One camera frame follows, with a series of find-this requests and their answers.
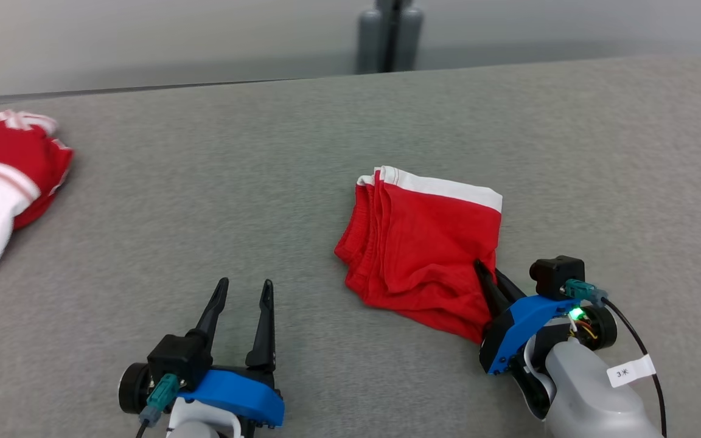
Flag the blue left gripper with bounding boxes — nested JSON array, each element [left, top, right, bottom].
[[118, 277, 285, 438]]

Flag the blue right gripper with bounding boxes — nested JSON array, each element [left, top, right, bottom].
[[473, 259, 618, 422]]

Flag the red shorts with white waistband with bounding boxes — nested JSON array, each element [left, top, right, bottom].
[[334, 165, 503, 345]]

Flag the red and white jersey shirt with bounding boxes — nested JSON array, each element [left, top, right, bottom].
[[0, 109, 75, 282]]

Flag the grey fabric covered platform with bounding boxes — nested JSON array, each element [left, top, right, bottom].
[[0, 56, 701, 438]]

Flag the white paper label tag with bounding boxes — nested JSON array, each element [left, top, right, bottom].
[[607, 355, 656, 388]]

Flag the teal right camera connector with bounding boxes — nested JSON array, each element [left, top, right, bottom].
[[565, 279, 608, 305]]

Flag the teal camera connector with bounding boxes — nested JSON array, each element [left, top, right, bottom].
[[139, 374, 180, 426], [565, 279, 608, 305]]

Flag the teal left camera connector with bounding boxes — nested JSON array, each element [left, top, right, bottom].
[[139, 374, 180, 426]]

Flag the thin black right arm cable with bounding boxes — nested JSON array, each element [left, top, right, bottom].
[[600, 297, 668, 438]]

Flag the grey partition post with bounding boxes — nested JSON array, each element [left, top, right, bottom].
[[355, 0, 424, 75]]

